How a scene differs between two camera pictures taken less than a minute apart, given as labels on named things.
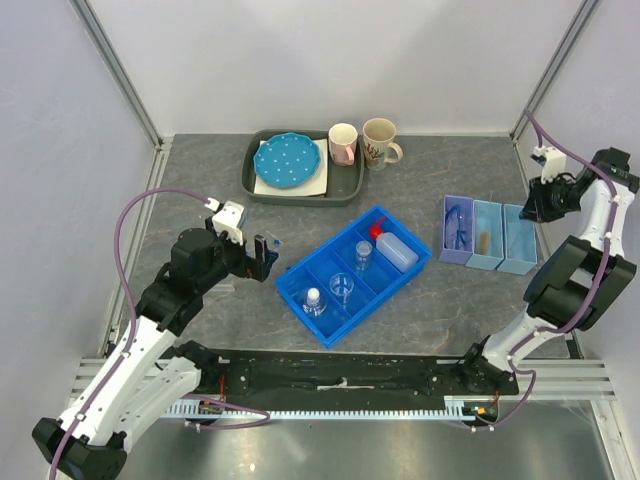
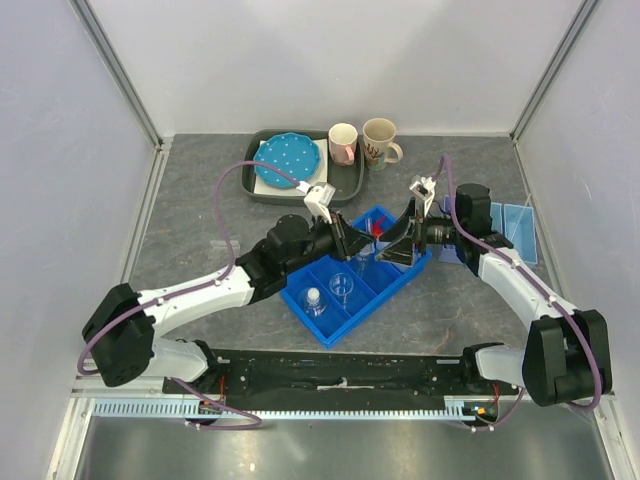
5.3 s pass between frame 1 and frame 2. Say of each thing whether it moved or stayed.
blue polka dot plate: stayed
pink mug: stayed
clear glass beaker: stayed
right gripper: moved
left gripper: moved
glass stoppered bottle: stayed
